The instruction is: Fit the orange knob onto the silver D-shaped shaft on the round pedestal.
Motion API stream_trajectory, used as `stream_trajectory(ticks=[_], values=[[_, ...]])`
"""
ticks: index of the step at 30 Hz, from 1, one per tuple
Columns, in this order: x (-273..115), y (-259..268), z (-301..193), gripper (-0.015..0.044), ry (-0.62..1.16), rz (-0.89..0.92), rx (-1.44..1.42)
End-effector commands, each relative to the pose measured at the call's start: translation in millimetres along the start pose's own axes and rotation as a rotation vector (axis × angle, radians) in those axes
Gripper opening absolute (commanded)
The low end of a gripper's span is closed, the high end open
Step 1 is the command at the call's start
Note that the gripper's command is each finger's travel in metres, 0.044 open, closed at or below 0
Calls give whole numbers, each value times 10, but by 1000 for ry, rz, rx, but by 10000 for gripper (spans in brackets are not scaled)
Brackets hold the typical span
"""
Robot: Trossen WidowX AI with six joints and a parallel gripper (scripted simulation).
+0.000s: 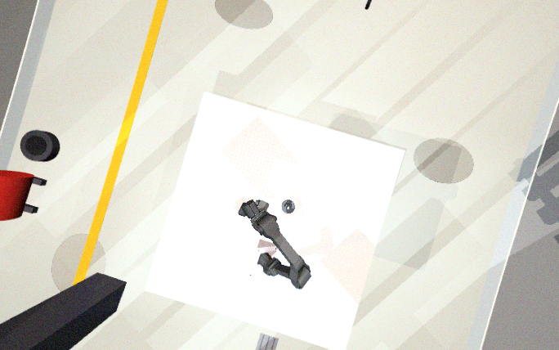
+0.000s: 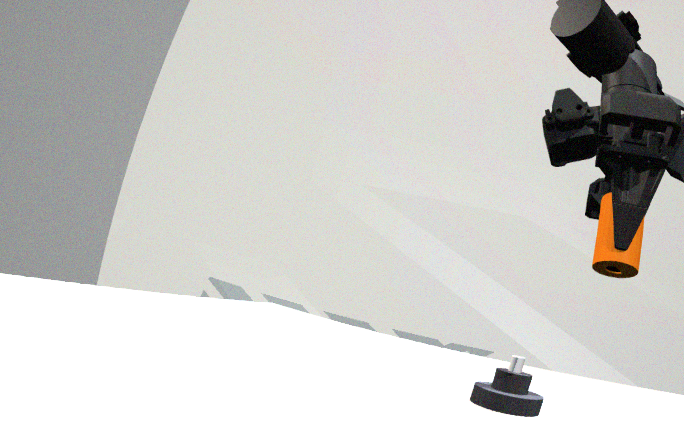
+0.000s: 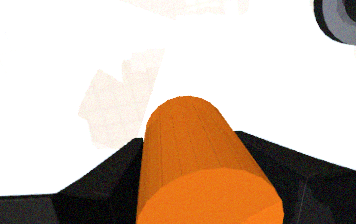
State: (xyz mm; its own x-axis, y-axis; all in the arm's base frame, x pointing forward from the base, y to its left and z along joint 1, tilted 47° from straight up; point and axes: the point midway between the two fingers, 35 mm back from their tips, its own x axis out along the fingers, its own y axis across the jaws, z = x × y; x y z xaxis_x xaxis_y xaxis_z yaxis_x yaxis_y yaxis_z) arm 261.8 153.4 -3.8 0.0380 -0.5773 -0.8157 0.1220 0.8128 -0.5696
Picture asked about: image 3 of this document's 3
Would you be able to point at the orange knob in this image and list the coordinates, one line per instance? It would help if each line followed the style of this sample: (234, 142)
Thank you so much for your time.
(195, 170)

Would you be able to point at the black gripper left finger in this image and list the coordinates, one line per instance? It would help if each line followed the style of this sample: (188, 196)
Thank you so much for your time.
(108, 194)

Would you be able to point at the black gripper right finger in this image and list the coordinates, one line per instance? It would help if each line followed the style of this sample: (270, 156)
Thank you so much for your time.
(313, 191)

